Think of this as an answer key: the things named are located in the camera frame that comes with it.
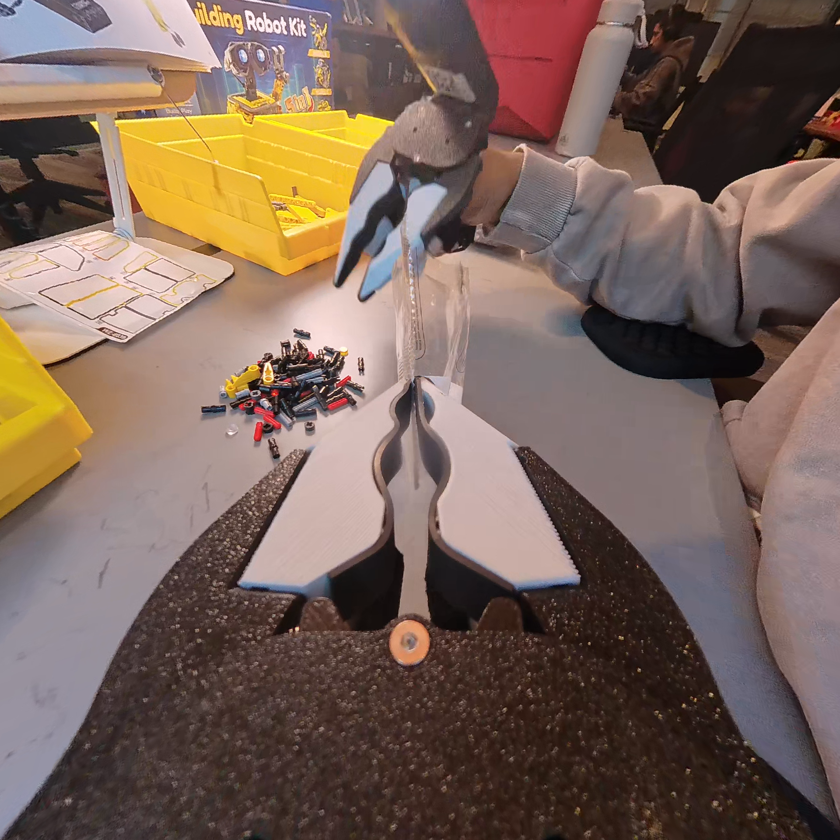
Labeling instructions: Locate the person's right hand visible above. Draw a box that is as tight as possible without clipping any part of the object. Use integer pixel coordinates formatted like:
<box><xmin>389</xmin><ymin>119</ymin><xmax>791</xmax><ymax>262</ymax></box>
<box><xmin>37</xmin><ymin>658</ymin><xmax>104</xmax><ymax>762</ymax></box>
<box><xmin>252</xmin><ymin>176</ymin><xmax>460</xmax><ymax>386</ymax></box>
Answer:
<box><xmin>460</xmin><ymin>147</ymin><xmax>523</xmax><ymax>237</ymax></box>

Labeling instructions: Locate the thin cable with white tip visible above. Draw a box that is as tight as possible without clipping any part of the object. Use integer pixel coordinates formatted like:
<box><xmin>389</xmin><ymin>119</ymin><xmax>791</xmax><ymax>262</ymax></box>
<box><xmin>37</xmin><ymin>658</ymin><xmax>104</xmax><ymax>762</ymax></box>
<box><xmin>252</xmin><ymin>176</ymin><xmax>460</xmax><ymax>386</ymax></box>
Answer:
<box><xmin>155</xmin><ymin>66</ymin><xmax>221</xmax><ymax>169</ymax></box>

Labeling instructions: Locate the black office chair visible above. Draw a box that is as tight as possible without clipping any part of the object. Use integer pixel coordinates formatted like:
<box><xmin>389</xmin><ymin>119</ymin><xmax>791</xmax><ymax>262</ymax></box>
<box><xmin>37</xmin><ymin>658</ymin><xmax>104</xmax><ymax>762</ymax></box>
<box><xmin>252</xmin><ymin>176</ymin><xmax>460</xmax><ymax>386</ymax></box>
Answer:
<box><xmin>0</xmin><ymin>119</ymin><xmax>109</xmax><ymax>246</ymax></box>

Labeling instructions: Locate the black high-back chair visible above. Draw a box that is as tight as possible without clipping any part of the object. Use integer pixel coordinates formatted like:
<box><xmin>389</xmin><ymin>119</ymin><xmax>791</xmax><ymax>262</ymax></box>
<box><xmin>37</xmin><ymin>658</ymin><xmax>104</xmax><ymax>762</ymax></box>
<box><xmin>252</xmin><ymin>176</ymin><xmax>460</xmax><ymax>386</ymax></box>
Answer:
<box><xmin>657</xmin><ymin>20</ymin><xmax>840</xmax><ymax>200</ymax></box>

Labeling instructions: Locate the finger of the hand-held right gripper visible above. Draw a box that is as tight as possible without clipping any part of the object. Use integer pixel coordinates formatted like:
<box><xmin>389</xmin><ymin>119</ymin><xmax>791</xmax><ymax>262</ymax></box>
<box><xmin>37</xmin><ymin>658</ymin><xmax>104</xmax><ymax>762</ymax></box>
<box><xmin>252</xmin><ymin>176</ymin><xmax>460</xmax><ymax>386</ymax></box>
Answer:
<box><xmin>361</xmin><ymin>182</ymin><xmax>450</xmax><ymax>300</ymax></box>
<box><xmin>335</xmin><ymin>164</ymin><xmax>405</xmax><ymax>287</ymax></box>

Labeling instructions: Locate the yellow flat box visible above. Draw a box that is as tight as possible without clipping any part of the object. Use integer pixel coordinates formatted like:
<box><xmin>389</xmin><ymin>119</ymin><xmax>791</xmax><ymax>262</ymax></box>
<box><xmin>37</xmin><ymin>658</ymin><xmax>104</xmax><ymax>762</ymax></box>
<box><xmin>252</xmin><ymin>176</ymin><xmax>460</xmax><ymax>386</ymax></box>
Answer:
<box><xmin>0</xmin><ymin>315</ymin><xmax>94</xmax><ymax>519</ymax></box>

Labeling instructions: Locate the yellow storage bin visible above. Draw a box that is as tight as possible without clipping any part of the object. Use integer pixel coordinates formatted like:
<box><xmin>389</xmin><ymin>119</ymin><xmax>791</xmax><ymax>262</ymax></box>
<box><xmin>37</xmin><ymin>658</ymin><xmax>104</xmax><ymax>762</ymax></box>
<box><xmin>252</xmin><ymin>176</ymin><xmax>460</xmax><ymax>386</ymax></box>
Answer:
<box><xmin>116</xmin><ymin>116</ymin><xmax>353</xmax><ymax>277</ymax></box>
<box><xmin>250</xmin><ymin>109</ymin><xmax>395</xmax><ymax>178</ymax></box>

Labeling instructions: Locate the white bottle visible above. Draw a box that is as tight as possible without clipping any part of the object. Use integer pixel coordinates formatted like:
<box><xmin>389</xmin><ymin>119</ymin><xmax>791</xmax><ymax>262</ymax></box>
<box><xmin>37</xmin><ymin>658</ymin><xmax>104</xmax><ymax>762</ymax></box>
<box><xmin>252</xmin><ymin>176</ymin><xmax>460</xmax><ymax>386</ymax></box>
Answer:
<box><xmin>557</xmin><ymin>0</ymin><xmax>647</xmax><ymax>158</ymax></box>

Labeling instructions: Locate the clear plastic bag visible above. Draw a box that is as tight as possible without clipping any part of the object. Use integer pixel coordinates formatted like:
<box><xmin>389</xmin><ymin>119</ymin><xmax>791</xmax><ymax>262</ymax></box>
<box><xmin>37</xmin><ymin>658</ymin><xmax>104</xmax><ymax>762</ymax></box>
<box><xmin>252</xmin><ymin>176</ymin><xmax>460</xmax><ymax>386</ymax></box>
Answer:
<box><xmin>390</xmin><ymin>221</ymin><xmax>471</xmax><ymax>489</ymax></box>

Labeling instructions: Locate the person's beige printed sweatshirt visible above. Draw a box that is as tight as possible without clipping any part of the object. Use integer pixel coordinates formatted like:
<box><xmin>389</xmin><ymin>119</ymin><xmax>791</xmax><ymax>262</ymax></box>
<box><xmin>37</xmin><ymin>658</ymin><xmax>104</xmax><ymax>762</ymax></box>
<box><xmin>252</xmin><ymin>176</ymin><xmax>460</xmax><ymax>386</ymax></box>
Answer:
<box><xmin>720</xmin><ymin>300</ymin><xmax>840</xmax><ymax>817</ymax></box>

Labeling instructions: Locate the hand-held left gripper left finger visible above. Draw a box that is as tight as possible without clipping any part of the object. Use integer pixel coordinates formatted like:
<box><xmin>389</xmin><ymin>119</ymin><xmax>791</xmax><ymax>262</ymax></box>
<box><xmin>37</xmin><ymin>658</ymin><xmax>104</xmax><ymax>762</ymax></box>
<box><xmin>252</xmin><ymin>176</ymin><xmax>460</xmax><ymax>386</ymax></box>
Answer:
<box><xmin>239</xmin><ymin>378</ymin><xmax>421</xmax><ymax>594</ymax></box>

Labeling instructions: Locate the white printed booklet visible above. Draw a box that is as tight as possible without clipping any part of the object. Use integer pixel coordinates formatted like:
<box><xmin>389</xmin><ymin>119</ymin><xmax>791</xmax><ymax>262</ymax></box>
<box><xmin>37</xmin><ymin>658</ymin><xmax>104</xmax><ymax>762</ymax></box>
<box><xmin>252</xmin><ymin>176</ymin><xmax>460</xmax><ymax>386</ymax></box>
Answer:
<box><xmin>0</xmin><ymin>0</ymin><xmax>220</xmax><ymax>70</ymax></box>

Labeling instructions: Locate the grey desk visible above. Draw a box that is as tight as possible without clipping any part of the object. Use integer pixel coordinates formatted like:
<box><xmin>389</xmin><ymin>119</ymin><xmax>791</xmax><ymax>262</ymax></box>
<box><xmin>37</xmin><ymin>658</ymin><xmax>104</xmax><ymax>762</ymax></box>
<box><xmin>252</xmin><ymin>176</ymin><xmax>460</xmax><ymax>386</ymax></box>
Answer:
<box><xmin>0</xmin><ymin>125</ymin><xmax>840</xmax><ymax>840</ymax></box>

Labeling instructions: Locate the person's right forearm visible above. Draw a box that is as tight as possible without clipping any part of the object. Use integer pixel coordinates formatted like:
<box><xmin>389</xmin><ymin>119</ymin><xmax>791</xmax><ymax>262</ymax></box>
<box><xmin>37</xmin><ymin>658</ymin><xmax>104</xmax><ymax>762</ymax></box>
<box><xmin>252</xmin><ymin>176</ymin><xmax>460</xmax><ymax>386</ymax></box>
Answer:
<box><xmin>486</xmin><ymin>145</ymin><xmax>840</xmax><ymax>349</ymax></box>

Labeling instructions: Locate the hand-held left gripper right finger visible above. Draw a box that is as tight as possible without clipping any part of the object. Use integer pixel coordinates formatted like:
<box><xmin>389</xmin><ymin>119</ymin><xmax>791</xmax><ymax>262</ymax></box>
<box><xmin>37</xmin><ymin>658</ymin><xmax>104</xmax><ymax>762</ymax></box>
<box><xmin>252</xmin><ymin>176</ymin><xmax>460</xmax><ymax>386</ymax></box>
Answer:
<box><xmin>418</xmin><ymin>378</ymin><xmax>585</xmax><ymax>592</ymax></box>

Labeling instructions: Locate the pile of mixed small plastic parts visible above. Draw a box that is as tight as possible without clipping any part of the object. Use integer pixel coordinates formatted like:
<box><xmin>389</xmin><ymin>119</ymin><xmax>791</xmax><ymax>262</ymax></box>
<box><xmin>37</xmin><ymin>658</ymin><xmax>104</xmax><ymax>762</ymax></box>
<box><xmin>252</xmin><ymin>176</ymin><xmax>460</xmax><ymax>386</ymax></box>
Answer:
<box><xmin>200</xmin><ymin>329</ymin><xmax>368</xmax><ymax>460</ymax></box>

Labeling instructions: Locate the black armrest pad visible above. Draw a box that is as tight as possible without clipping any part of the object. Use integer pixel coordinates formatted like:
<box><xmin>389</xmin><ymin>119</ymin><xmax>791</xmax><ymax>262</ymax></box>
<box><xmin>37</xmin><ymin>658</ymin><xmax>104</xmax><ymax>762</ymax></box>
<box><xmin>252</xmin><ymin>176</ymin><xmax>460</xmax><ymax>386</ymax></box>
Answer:
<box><xmin>581</xmin><ymin>305</ymin><xmax>766</xmax><ymax>382</ymax></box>

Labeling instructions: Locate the red box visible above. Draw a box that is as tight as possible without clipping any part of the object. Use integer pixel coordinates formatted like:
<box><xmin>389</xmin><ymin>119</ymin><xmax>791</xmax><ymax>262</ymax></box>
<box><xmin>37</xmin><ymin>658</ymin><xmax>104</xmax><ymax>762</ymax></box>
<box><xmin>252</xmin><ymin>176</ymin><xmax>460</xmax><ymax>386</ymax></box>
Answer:
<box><xmin>466</xmin><ymin>0</ymin><xmax>607</xmax><ymax>143</ymax></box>

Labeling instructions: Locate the robot kit box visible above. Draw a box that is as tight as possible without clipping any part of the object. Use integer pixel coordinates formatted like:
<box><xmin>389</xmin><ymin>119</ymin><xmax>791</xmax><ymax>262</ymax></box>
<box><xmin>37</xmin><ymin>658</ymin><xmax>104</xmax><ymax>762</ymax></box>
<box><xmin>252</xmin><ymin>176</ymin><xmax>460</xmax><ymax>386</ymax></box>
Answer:
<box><xmin>184</xmin><ymin>0</ymin><xmax>349</xmax><ymax>126</ymax></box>

